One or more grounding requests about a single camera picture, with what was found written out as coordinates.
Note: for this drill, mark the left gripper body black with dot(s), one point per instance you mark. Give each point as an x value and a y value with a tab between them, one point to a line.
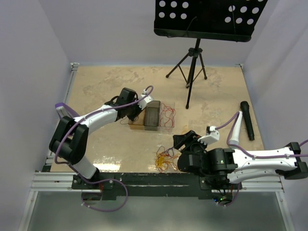
133	111

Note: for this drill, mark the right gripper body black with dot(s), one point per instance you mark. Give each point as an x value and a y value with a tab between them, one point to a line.
194	147

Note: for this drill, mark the orange transparent bin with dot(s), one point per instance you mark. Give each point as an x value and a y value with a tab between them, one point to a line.
138	123

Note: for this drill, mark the grey transparent bin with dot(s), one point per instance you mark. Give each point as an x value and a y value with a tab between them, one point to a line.
151	119

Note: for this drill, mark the yellow red cable ball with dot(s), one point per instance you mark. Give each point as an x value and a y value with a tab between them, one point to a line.
166	159

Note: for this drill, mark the clear transparent bin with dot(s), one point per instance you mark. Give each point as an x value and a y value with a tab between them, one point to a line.
166	117

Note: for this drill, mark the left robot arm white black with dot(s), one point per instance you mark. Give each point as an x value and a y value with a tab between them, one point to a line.
69	141

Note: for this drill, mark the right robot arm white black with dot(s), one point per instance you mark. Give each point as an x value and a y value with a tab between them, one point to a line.
224	167

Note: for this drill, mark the white microphone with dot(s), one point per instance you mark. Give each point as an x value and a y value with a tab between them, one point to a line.
234	140

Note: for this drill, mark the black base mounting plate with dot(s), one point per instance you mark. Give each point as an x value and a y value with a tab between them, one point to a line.
152	185

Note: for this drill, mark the black microphone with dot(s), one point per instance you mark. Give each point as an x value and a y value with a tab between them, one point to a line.
245	108

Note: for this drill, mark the purple metronome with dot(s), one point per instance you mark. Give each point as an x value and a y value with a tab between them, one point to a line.
63	110

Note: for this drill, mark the black music stand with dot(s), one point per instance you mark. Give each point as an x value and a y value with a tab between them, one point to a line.
226	20

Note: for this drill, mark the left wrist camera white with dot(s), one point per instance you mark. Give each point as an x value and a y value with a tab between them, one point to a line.
144	100

